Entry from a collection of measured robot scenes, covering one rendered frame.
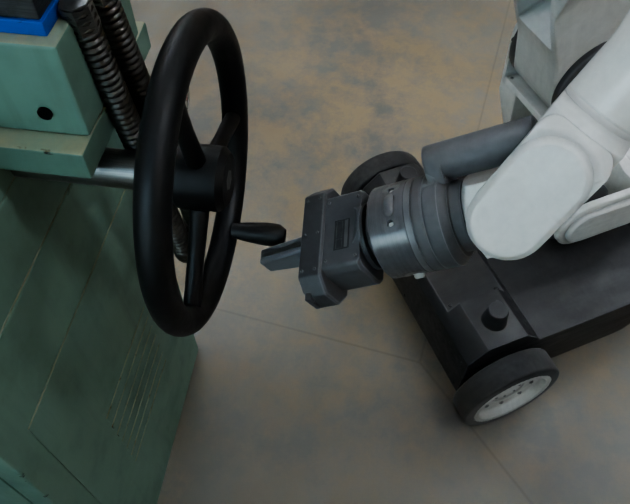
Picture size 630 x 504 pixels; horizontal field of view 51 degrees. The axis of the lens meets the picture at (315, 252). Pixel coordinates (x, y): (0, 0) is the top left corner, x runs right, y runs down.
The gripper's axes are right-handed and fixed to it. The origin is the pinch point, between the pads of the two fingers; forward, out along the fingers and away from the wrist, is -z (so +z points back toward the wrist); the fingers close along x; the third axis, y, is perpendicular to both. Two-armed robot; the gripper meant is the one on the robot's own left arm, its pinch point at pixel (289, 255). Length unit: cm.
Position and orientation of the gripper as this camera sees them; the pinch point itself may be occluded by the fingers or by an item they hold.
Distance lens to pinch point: 67.7
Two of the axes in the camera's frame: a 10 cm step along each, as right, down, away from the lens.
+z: 8.6, -1.9, -4.8
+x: 0.7, -8.8, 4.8
